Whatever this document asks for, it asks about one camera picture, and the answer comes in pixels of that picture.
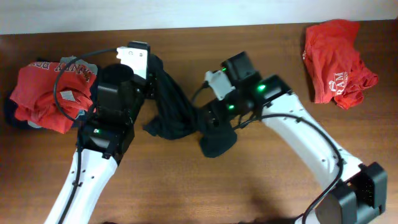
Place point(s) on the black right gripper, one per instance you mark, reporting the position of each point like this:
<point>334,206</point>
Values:
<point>217,115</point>

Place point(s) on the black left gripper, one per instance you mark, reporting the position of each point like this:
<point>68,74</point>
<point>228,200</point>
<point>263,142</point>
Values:
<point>152,80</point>

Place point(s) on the black t-shirt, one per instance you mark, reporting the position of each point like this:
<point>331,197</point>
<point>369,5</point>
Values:
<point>178,118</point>

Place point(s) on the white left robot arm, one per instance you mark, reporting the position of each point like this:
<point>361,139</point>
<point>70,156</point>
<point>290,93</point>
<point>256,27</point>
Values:
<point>101,142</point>

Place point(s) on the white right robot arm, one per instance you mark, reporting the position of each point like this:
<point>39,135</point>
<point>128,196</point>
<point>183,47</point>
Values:
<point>352,192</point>

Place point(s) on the red RAM t-shirt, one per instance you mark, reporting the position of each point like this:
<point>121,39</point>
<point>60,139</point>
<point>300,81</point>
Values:
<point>335,67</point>

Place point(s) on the navy folded t-shirt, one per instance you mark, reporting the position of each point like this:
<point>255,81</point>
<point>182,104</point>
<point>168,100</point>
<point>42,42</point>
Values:
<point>10,109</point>

